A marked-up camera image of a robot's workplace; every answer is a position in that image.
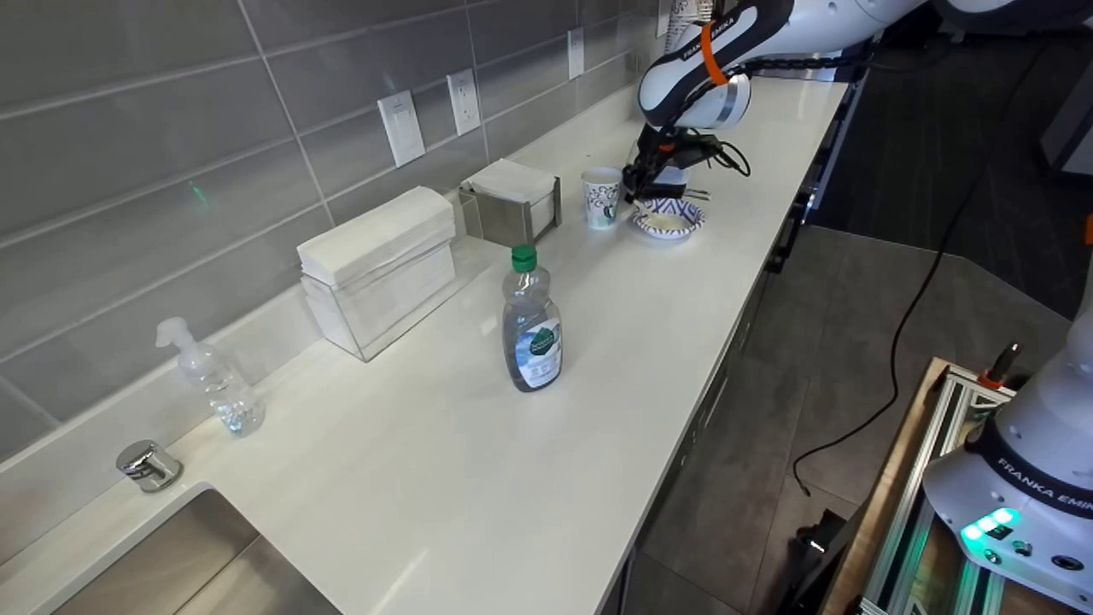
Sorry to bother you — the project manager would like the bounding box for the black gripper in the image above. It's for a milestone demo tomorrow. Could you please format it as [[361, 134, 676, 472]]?
[[622, 127, 724, 204]]

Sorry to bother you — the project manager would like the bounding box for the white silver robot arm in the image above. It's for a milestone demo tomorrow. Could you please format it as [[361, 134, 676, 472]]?
[[622, 0, 1093, 203]]

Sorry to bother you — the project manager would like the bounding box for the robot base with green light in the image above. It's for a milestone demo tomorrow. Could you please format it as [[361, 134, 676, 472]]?
[[923, 273, 1093, 615]]

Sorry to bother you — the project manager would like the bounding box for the blue patterned small plate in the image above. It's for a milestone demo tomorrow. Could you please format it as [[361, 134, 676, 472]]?
[[632, 200, 705, 242]]

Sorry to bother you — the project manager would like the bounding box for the grey napkin holder box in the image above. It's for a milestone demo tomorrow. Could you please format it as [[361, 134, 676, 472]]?
[[459, 159, 561, 248]]

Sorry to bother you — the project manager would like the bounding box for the dish soap bottle green cap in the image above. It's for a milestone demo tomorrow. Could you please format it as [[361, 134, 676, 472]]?
[[498, 242, 566, 398]]

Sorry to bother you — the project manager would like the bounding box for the white paper towel dispenser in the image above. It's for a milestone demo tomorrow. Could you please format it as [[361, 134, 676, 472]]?
[[297, 190, 459, 359]]

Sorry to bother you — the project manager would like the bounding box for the clear spray bottle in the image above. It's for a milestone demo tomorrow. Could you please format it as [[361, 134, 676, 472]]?
[[158, 317, 263, 439]]

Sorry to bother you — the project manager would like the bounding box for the chrome sink fixture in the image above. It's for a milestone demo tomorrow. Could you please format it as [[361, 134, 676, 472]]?
[[115, 441, 186, 491]]

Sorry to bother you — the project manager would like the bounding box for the stainless steel sink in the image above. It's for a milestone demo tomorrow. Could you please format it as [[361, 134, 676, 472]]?
[[50, 490, 343, 615]]

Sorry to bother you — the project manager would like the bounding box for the white wall outlet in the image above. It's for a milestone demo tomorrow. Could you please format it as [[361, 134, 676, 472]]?
[[379, 94, 425, 166], [446, 72, 483, 134]]

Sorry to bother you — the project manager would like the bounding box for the black floor cable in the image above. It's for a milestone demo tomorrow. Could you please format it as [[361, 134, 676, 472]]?
[[789, 44, 1052, 498]]

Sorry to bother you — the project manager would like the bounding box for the wooden aluminium frame cart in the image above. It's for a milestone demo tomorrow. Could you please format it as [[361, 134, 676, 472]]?
[[821, 359, 1004, 615]]

